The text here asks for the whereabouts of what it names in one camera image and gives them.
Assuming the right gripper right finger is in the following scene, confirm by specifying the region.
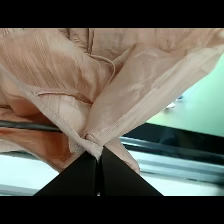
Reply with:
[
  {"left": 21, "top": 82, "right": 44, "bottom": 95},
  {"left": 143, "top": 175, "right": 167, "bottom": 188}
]
[{"left": 98, "top": 146, "right": 164, "bottom": 197}]

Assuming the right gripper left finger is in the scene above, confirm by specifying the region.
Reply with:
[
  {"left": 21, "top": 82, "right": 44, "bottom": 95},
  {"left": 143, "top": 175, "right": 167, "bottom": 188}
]
[{"left": 33, "top": 151, "right": 100, "bottom": 197}]

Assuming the pink garment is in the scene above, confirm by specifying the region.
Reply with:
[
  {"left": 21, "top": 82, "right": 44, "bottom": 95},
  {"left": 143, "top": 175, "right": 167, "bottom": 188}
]
[{"left": 0, "top": 28, "right": 224, "bottom": 175}]

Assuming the silver frame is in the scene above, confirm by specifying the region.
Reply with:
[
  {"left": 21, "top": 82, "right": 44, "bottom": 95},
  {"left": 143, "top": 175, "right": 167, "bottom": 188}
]
[{"left": 0, "top": 135, "right": 224, "bottom": 197}]

